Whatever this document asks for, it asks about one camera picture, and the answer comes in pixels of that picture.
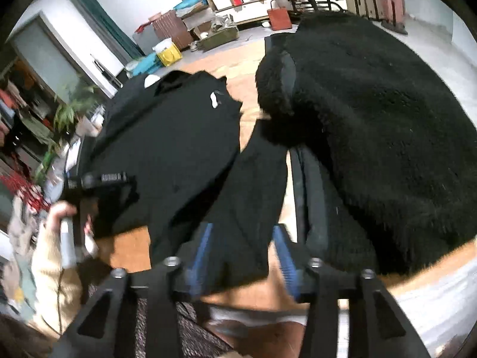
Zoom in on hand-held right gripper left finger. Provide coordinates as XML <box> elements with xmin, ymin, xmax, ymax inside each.
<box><xmin>56</xmin><ymin>222</ymin><xmax>216</xmax><ymax>358</ymax></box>

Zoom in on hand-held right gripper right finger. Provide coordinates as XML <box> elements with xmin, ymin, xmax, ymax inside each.
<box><xmin>271</xmin><ymin>224</ymin><xmax>429</xmax><ymax>358</ymax></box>

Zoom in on black sweatshirt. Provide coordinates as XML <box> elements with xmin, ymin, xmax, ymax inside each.
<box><xmin>80</xmin><ymin>70</ymin><xmax>289</xmax><ymax>296</ymax></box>

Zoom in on black fleece jacket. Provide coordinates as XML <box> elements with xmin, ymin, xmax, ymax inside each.
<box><xmin>255</xmin><ymin>10</ymin><xmax>477</xmax><ymax>277</ymax></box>

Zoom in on hanging clothes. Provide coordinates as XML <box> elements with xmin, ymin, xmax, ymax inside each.
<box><xmin>0</xmin><ymin>58</ymin><xmax>56</xmax><ymax>202</ymax></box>

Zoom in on person's left hand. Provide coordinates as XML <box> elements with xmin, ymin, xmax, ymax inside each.
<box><xmin>48</xmin><ymin>201</ymin><xmax>100</xmax><ymax>256</ymax></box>

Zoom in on person's speckled dark knit clothing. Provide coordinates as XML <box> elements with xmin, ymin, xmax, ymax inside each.
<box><xmin>134</xmin><ymin>297</ymin><xmax>233</xmax><ymax>358</ymax></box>

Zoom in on potted green plant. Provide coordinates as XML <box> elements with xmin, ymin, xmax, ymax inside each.
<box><xmin>54</xmin><ymin>81</ymin><xmax>102</xmax><ymax>137</ymax></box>

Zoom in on blue flat box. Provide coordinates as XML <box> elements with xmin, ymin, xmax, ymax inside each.
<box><xmin>131</xmin><ymin>53</ymin><xmax>165</xmax><ymax>77</ymax></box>

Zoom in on yellow shopping bag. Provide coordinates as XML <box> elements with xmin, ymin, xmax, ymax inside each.
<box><xmin>156</xmin><ymin>42</ymin><xmax>184</xmax><ymax>67</ymax></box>

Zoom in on green curtain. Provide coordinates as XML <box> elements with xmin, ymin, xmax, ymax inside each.
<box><xmin>72</xmin><ymin>0</ymin><xmax>145</xmax><ymax>61</ymax></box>

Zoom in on pink suitcase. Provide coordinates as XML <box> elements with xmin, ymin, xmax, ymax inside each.
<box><xmin>152</xmin><ymin>10</ymin><xmax>194</xmax><ymax>50</ymax></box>

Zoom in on green crate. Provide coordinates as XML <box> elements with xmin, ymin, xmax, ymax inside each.
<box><xmin>199</xmin><ymin>25</ymin><xmax>240</xmax><ymax>51</ymax></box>

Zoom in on blue cardboard box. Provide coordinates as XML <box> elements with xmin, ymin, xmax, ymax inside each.
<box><xmin>173</xmin><ymin>0</ymin><xmax>209</xmax><ymax>12</ymax></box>

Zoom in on white low cabinet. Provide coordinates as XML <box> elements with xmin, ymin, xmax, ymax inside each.
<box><xmin>214</xmin><ymin>0</ymin><xmax>295</xmax><ymax>27</ymax></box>

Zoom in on orange paper bag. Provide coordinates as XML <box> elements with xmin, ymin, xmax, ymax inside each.
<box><xmin>267</xmin><ymin>7</ymin><xmax>293</xmax><ymax>31</ymax></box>

